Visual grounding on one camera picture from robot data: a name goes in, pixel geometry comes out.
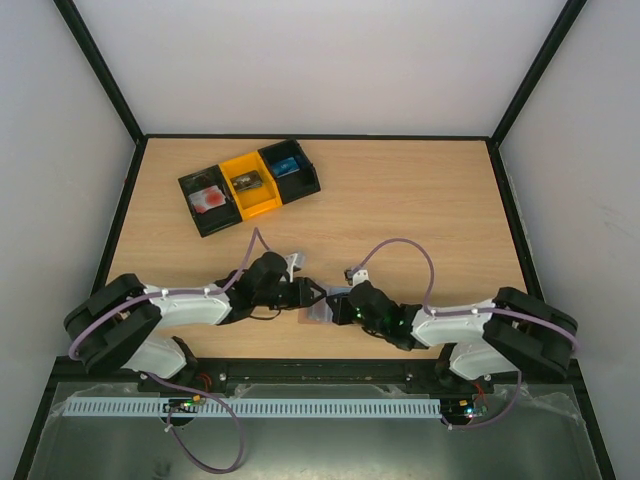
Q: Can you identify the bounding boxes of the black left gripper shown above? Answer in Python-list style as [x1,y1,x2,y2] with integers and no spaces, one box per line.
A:
[255,278,327,311]

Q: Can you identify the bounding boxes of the black VIP card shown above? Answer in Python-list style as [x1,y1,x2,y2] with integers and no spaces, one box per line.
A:
[231,170,263,193]

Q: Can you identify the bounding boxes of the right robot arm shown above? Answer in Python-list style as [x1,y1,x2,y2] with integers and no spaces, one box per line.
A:
[326,280,578,392]

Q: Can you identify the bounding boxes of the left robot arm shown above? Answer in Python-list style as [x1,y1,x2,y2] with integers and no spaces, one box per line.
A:
[63,251,326,380]

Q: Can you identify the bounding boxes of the blue card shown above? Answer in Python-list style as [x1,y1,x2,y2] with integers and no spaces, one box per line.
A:
[271,156,300,178]

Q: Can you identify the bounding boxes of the yellow bin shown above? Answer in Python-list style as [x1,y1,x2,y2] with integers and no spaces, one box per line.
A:
[219,151,283,221]

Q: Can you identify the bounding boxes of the black bin right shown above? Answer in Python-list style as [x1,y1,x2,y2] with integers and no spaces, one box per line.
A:
[258,139,321,204]

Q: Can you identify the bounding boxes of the black bin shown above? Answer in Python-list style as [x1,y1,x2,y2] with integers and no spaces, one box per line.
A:
[178,165,242,237]
[258,139,321,204]

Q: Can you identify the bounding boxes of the black bin left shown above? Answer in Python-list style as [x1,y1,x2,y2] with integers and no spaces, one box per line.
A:
[178,165,242,237]

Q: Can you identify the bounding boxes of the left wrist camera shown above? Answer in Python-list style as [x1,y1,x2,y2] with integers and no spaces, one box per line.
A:
[284,252,306,282]

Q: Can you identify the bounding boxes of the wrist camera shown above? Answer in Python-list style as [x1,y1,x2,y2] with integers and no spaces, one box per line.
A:
[344,268,370,287]
[284,252,306,282]

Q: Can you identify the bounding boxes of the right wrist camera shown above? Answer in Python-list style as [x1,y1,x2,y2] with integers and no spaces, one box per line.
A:
[344,268,370,287]

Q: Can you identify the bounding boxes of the slotted cable duct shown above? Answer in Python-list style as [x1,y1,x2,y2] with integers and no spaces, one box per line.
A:
[62,397,441,419]

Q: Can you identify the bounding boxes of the black aluminium frame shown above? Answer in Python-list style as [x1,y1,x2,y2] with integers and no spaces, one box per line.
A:
[0,0,640,480]

